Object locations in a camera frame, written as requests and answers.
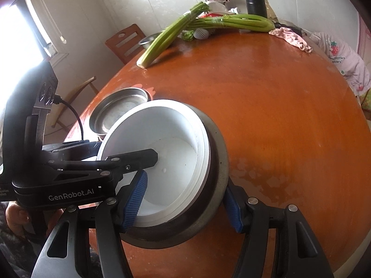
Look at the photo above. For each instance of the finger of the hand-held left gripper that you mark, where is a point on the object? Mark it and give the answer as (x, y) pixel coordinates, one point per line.
(136, 157)
(78, 149)

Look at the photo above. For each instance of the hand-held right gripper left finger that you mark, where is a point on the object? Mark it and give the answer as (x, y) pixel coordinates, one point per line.
(134, 205)

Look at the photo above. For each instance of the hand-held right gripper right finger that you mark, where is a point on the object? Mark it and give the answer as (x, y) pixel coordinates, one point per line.
(233, 211)

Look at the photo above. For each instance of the shallow steel plate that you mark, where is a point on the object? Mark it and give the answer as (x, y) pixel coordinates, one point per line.
(116, 115)

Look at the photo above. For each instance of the large steel bowl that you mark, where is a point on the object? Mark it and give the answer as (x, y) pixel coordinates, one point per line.
(216, 162)

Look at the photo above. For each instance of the person's left forearm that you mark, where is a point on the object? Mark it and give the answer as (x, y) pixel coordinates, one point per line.
(11, 252)

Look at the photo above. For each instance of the person's left hand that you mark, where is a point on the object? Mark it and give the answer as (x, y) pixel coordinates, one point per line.
(16, 215)

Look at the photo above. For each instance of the light wooden armchair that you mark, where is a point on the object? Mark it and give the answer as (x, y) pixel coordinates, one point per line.
(84, 82)

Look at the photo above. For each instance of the brown wooden chair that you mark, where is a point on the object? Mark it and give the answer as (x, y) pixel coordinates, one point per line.
(116, 42)

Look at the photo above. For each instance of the small steel basin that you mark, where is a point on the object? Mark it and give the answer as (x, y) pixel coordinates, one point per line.
(146, 39)

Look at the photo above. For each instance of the pale green celery bunch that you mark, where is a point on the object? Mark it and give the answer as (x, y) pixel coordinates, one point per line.
(162, 40)

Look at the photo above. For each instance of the window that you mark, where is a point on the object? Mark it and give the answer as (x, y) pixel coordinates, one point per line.
(17, 34)

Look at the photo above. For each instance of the green leafy vegetable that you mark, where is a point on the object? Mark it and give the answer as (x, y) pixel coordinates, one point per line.
(187, 36)

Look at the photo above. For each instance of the white foam net fruit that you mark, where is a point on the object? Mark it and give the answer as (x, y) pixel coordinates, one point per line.
(201, 34)

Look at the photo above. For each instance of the dark green celery bunch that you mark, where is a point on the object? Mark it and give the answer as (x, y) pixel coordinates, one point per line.
(237, 21)

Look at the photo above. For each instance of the white plastic bag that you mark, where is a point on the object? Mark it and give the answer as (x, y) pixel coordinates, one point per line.
(217, 5)

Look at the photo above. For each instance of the pink frilled cloth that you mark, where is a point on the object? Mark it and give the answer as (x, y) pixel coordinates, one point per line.
(289, 37)

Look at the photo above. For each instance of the pink printed garment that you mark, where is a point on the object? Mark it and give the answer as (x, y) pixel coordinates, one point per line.
(345, 60)

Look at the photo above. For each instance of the small black object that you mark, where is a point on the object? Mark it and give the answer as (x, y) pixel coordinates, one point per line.
(289, 29)

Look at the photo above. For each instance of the pink cartoon curtain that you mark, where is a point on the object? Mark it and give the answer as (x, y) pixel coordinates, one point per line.
(365, 40)

